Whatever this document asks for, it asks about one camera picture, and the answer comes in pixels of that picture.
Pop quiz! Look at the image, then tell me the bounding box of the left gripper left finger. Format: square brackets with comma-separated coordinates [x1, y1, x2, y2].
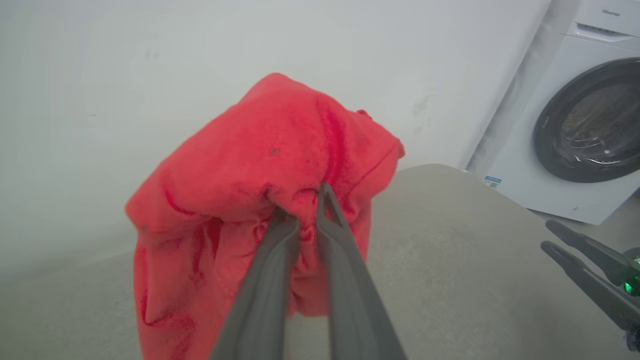
[210, 211, 301, 360]

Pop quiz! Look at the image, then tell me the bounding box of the red garment with white sleeves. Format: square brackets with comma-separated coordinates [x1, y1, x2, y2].
[125, 72, 406, 360]

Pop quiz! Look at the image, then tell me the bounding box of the white washing machine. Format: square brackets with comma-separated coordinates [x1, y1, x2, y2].
[482, 0, 640, 226]

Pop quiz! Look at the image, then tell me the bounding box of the dark round washing machine door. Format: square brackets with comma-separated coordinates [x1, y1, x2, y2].
[532, 57, 640, 183]

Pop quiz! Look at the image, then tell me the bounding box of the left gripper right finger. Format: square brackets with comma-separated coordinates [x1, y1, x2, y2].
[316, 182, 407, 360]

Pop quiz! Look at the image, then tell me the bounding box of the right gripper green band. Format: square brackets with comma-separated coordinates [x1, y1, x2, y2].
[541, 219, 640, 328]

